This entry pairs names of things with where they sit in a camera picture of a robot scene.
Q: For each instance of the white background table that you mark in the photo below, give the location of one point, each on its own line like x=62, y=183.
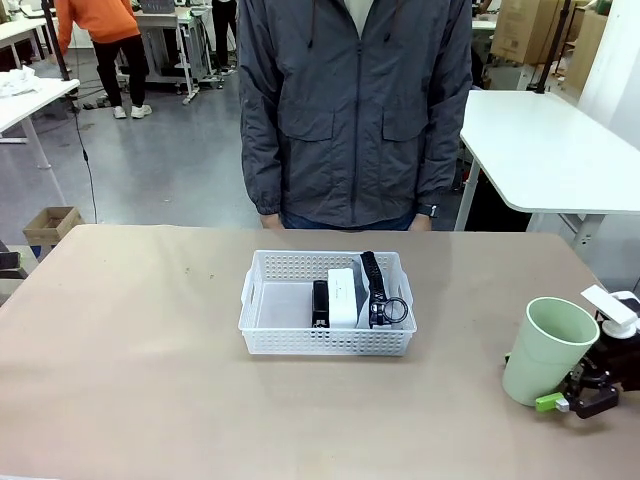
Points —
x=25, y=30

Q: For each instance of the black stand pole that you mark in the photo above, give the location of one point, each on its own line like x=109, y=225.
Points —
x=552, y=45
x=56, y=40

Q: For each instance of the white frame desk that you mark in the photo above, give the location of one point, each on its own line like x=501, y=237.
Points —
x=185, y=50

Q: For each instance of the person in orange hoodie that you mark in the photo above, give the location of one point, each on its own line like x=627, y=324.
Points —
x=115, y=45

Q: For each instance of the crumpled white cloth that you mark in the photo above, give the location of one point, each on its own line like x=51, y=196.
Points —
x=17, y=82

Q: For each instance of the small open cardboard box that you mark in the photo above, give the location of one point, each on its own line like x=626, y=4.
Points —
x=52, y=227

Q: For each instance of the white table with cloth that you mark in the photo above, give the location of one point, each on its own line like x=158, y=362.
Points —
x=30, y=102

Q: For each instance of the person in black clothes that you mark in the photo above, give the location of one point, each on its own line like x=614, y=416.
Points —
x=224, y=35

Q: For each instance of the white rectangular box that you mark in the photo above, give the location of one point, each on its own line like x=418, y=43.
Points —
x=344, y=300

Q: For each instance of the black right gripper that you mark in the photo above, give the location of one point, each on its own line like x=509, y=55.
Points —
x=617, y=362

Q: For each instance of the black wrist watch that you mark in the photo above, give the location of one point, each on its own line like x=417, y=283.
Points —
x=430, y=211

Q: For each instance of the large brown cardboard box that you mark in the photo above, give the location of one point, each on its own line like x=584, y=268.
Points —
x=530, y=30

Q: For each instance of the pale green plastic cup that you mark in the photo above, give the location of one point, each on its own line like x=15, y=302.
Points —
x=545, y=360

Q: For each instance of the black stapler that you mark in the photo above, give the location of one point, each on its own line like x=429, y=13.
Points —
x=320, y=305

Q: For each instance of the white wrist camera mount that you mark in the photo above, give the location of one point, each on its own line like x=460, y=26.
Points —
x=612, y=310

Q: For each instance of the blue jeans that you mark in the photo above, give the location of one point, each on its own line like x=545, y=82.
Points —
x=345, y=223

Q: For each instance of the tall brown cardboard box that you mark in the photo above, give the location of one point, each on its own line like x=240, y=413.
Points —
x=587, y=47

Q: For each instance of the white perforated plastic basket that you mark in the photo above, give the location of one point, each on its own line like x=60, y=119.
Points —
x=325, y=342

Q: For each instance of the large white table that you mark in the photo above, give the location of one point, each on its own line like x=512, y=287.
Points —
x=545, y=150

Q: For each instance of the person's right hand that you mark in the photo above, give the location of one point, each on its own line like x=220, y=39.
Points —
x=270, y=221

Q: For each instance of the black box-shaped object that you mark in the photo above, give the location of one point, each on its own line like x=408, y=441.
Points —
x=9, y=262

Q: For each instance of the person's left hand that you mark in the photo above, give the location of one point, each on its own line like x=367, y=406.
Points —
x=420, y=224

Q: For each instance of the person in grey jacket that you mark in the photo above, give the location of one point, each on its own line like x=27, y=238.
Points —
x=355, y=125

